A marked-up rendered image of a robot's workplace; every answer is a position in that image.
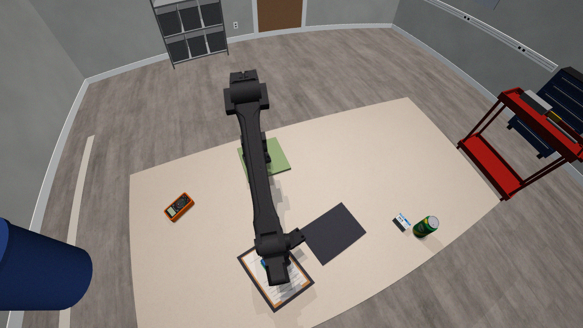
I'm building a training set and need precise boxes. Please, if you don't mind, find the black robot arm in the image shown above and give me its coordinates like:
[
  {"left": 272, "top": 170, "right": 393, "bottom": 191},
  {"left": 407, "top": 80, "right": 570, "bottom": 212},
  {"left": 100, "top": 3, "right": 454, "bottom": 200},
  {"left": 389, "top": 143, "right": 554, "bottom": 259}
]
[{"left": 223, "top": 69, "right": 306, "bottom": 286}]

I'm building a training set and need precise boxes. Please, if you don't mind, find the green and yellow drink can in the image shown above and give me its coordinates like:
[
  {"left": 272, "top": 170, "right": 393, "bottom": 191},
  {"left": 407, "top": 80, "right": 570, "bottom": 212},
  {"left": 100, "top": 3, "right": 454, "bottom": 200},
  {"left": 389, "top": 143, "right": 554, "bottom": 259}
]
[{"left": 413, "top": 215, "right": 440, "bottom": 238}]

